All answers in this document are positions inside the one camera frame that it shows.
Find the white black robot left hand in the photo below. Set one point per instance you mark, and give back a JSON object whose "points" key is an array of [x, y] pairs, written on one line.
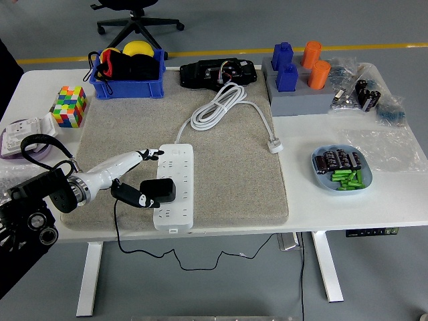
{"points": [[100, 175]]}

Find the black plug adapter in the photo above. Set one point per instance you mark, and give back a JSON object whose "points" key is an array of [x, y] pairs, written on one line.
{"points": [[162, 189]]}

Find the white power strip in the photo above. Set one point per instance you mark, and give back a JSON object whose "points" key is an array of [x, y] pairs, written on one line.
{"points": [[180, 167]]}

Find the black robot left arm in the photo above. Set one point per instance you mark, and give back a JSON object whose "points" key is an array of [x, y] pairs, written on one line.
{"points": [[60, 197]]}

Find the white power plug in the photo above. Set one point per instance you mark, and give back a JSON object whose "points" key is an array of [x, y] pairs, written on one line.
{"points": [[275, 147]]}

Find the purple plate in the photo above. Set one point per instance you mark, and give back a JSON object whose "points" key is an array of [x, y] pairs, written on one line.
{"points": [[43, 153]]}

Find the colourful puzzle cube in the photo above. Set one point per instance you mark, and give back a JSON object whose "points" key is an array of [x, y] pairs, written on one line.
{"points": [[70, 107]]}

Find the clear bubble bag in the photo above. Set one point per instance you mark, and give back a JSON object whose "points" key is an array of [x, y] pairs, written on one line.
{"points": [[13, 175]]}

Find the blue plastic bin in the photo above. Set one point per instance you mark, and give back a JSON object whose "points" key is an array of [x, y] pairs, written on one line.
{"points": [[127, 89]]}

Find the white table leg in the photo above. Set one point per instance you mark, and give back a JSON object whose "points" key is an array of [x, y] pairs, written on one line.
{"points": [[89, 277], [329, 267]]}

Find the black cloth pouch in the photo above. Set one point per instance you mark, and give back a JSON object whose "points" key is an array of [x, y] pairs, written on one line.
{"points": [[145, 68]]}

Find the small yellow ball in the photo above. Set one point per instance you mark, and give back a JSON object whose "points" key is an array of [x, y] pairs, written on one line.
{"points": [[112, 51]]}

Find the large yellow ball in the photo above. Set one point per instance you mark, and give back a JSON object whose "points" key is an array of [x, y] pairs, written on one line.
{"points": [[137, 47]]}

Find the grey-brown mat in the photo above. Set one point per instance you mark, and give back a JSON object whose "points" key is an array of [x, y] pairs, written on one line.
{"points": [[234, 174]]}

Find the black electronic device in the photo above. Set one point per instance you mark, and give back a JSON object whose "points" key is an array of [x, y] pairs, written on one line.
{"points": [[197, 75]]}

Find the black office chair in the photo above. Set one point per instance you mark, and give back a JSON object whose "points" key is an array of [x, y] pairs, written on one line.
{"points": [[140, 23]]}

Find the metal floor box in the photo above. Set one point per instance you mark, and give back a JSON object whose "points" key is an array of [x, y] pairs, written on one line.
{"points": [[287, 242]]}

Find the grey block holder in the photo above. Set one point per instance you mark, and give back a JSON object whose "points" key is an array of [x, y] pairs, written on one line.
{"points": [[267, 65], [301, 103]]}

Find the blue block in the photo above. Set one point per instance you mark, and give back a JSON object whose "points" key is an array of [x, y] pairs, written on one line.
{"points": [[287, 80], [282, 55]]}

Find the light blue tray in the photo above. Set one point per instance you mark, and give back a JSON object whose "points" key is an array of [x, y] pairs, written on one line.
{"points": [[321, 182]]}

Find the orange cylinder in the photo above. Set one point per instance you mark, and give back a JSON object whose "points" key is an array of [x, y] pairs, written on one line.
{"points": [[311, 53], [319, 75]]}

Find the bag of silver parts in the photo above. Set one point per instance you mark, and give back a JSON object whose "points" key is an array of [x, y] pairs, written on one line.
{"points": [[344, 100]]}

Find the bag of blue components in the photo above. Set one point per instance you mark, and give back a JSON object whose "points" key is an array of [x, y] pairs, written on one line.
{"points": [[342, 72]]}

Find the black desk control panel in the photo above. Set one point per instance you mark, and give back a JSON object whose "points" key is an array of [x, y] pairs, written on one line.
{"points": [[371, 232]]}

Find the bag of black capacitors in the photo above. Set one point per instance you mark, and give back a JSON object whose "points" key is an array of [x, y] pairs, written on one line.
{"points": [[368, 93]]}

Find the empty clear plastic bag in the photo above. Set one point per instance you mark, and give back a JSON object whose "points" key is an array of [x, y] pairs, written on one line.
{"points": [[381, 148]]}

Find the bag of blue resistors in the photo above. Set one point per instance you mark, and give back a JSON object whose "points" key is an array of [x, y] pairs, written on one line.
{"points": [[391, 112]]}

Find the white wall socket panel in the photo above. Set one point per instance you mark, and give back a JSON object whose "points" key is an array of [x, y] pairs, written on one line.
{"points": [[47, 125], [16, 132]]}

